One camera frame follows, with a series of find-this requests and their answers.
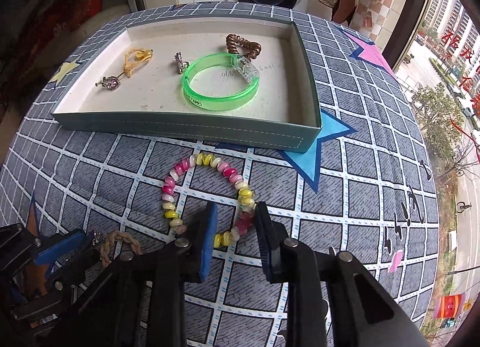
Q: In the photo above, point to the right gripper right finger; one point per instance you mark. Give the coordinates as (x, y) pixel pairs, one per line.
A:
(270, 236)

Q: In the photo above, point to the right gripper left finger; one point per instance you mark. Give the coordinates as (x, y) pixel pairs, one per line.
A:
(202, 240)

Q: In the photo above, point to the pink crystal brooch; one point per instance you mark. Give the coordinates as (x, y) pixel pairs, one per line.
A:
(110, 83)

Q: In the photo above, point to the silver metal hair clip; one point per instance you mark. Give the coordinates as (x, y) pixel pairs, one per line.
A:
(182, 65)

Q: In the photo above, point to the green jewelry tray box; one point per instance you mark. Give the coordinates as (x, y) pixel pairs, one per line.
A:
(284, 114)

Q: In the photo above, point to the green transparent bangle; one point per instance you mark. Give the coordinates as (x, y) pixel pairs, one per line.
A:
(220, 82)

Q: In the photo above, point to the cream sofa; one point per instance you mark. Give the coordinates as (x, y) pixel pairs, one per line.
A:
(66, 41)

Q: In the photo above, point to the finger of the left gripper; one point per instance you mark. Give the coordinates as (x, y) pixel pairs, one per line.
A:
(58, 245)
(73, 272)

